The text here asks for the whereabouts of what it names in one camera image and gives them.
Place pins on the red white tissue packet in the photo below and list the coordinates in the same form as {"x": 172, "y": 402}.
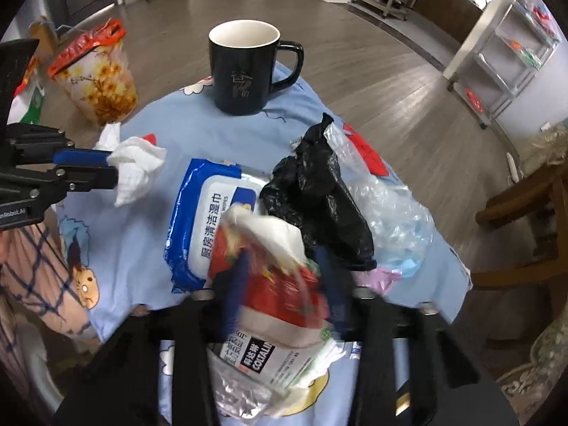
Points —
{"x": 275, "y": 297}

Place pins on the brown counter cabinet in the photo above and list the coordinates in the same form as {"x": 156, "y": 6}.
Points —
{"x": 448, "y": 4}

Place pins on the blue printed tablecloth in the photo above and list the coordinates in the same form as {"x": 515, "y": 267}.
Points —
{"x": 133, "y": 248}

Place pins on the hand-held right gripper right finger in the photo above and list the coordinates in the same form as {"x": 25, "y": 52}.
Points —
{"x": 330, "y": 288}

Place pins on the black plastic bag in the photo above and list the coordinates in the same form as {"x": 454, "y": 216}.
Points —
{"x": 310, "y": 186}

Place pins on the clear plastic bag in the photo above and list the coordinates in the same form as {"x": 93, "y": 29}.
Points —
{"x": 390, "y": 217}

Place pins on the white green plastic bag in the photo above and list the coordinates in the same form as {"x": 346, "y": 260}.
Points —
{"x": 29, "y": 106}

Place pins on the purple plastic wrapper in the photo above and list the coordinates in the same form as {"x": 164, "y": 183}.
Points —
{"x": 377, "y": 280}

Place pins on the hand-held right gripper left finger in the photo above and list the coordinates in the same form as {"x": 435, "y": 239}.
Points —
{"x": 233, "y": 293}

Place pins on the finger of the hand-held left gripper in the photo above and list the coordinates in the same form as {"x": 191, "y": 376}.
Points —
{"x": 88, "y": 179}
{"x": 84, "y": 156}

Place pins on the white power strip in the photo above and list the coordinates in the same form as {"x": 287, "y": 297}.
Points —
{"x": 512, "y": 166}

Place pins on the floral trash bin red bag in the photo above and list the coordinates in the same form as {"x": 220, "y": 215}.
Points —
{"x": 102, "y": 84}

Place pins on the black mug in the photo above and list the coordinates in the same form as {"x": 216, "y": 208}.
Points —
{"x": 239, "y": 80}

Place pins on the blue wet wipes pack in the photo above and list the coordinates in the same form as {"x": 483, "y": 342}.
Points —
{"x": 195, "y": 213}

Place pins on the lace table cloth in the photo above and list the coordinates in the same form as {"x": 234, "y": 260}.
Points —
{"x": 541, "y": 364}

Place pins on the white tissue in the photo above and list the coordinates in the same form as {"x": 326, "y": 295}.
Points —
{"x": 135, "y": 166}

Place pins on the wooden chair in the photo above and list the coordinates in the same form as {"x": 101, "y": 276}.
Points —
{"x": 532, "y": 222}

